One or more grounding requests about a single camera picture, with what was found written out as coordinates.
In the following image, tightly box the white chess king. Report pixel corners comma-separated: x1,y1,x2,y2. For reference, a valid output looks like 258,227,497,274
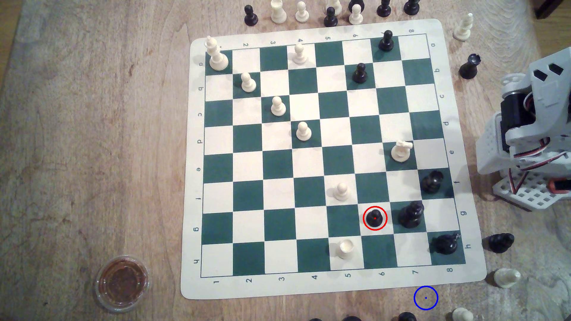
204,37,229,71

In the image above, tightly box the white chess knight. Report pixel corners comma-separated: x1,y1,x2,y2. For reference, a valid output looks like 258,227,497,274
391,140,414,162

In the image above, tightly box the black chess bishop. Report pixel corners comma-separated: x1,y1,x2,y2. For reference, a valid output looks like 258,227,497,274
398,202,425,229

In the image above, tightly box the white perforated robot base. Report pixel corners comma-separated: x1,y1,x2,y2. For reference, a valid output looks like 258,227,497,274
493,169,571,211

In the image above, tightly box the white chess rook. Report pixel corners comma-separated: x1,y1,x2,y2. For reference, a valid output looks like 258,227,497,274
270,0,287,24
335,239,355,260
493,268,521,289

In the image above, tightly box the plastic cup with brown liquid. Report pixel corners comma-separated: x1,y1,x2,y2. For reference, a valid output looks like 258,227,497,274
94,255,150,312

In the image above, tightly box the dark furniture piece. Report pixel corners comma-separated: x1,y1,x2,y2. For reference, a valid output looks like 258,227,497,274
533,0,565,19

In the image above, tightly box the black chess knight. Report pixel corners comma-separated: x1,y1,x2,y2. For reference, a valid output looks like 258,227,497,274
421,171,444,194

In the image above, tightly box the green white chess board mat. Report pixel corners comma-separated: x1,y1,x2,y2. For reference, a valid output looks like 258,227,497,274
180,19,488,300

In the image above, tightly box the white chess bishop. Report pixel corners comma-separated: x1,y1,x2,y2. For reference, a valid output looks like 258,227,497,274
453,13,474,42

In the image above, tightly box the black chess king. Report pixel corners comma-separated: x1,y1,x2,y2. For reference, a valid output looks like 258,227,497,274
435,233,460,255

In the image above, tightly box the black chess rook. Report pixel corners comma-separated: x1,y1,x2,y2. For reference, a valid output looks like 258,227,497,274
459,53,481,80

